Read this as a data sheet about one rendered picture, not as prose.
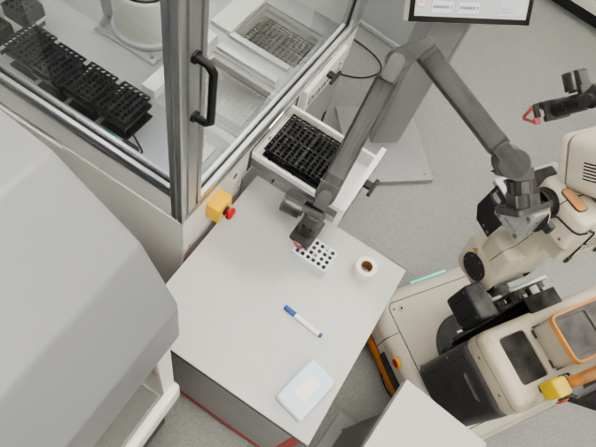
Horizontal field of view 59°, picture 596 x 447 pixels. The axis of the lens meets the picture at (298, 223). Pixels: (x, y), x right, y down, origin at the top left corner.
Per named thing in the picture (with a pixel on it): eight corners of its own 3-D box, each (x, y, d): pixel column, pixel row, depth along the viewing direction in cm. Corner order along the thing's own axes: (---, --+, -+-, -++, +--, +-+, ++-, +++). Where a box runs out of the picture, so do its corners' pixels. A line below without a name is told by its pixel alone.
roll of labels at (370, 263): (354, 281, 163) (357, 277, 159) (350, 261, 166) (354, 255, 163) (375, 281, 164) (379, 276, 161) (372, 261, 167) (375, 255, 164)
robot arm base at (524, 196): (519, 217, 129) (555, 206, 133) (515, 185, 128) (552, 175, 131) (493, 213, 138) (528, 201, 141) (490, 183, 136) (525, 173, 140)
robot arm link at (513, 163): (426, 19, 123) (422, 24, 132) (380, 59, 127) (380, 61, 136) (538, 167, 127) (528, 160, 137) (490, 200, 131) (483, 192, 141)
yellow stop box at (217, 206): (233, 208, 158) (235, 196, 152) (219, 225, 154) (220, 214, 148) (219, 199, 158) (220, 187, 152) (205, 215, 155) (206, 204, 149)
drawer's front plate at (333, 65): (341, 67, 196) (349, 45, 187) (301, 114, 182) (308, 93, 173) (337, 65, 197) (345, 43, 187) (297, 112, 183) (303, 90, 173)
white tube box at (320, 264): (335, 257, 166) (339, 252, 162) (322, 277, 162) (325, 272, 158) (302, 236, 167) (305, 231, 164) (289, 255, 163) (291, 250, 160)
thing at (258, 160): (371, 165, 176) (377, 155, 171) (333, 219, 163) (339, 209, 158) (272, 104, 180) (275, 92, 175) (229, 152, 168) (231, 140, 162)
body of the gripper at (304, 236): (287, 238, 151) (293, 226, 145) (306, 214, 156) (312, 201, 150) (306, 250, 151) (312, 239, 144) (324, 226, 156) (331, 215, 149)
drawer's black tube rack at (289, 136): (345, 160, 174) (350, 149, 169) (319, 196, 166) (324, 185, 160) (290, 125, 177) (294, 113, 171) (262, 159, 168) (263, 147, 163)
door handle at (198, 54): (216, 128, 107) (222, 60, 91) (209, 136, 106) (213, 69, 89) (197, 115, 108) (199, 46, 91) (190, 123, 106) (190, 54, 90)
